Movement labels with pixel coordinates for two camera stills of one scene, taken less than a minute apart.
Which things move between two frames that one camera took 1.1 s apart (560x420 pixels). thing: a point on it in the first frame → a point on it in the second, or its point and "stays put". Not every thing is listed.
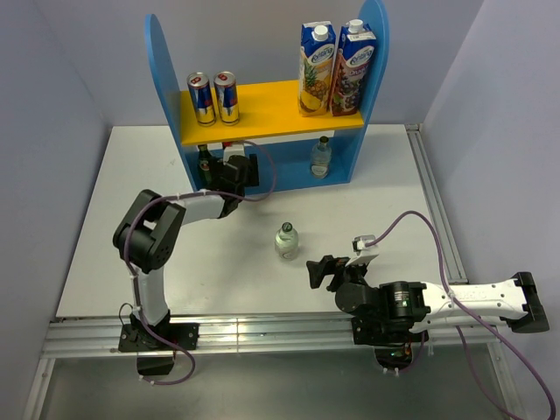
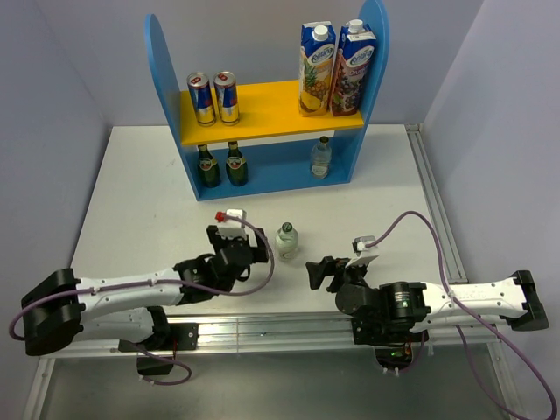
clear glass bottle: (321, 158) stays put
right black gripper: (328, 265) stays put
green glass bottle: (205, 166) stays put
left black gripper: (252, 178) → (260, 253)
